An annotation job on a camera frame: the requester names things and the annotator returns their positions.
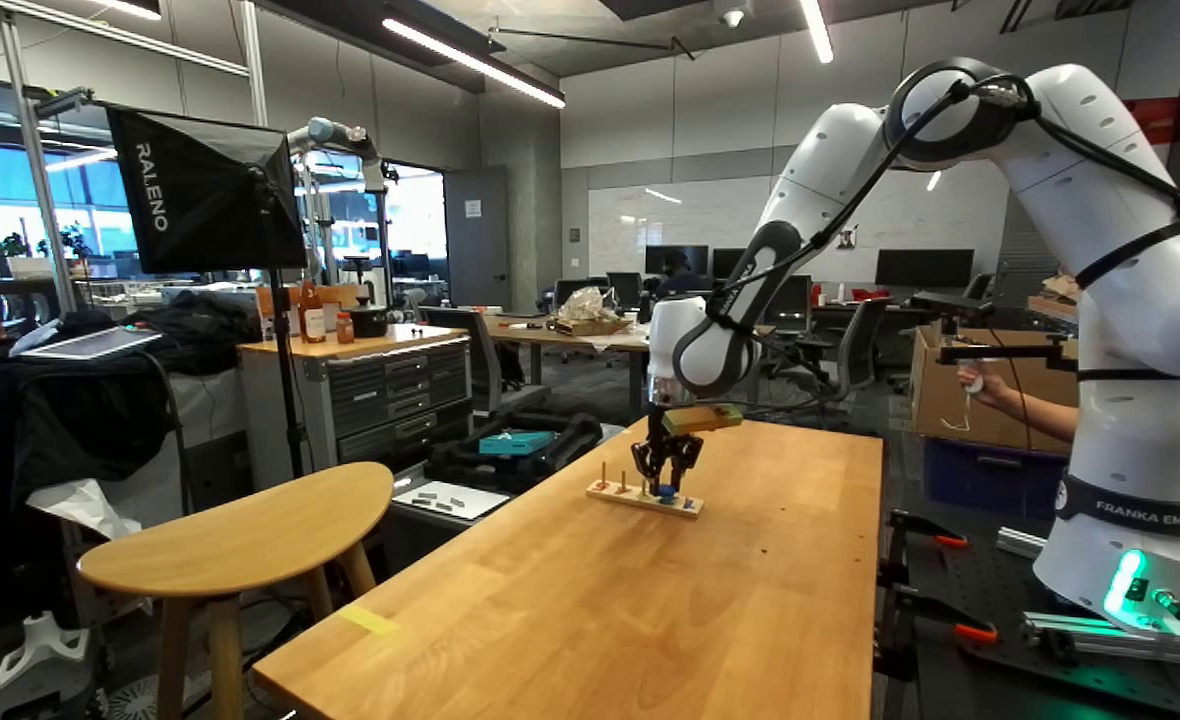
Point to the orange black clamp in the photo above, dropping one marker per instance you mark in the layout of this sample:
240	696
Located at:
911	524
919	607

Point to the round wooden stool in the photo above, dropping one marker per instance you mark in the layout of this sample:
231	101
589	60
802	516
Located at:
205	560

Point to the black bag with teal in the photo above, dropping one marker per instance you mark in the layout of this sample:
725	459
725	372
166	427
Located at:
514	451

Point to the right orange black clamp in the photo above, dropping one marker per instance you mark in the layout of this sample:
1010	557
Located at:
919	607

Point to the cardboard box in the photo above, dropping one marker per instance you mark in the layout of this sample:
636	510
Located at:
950	409

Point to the black softbox light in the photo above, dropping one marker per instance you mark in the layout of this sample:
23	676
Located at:
205	192

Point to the light stand pole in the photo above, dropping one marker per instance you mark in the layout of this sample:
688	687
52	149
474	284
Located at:
284	371

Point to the person forearm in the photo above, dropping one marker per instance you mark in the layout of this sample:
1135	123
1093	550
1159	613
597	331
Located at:
1035	409

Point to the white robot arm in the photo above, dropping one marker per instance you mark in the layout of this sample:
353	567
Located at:
1107	208

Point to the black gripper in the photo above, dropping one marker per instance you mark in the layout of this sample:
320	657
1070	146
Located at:
670	434

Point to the left orange black clamp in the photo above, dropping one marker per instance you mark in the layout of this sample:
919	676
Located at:
911	524

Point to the wooden peg platform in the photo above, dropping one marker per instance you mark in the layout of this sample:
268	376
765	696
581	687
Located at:
627	488

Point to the grey drawer cabinet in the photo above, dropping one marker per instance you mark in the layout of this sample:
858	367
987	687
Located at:
381	397

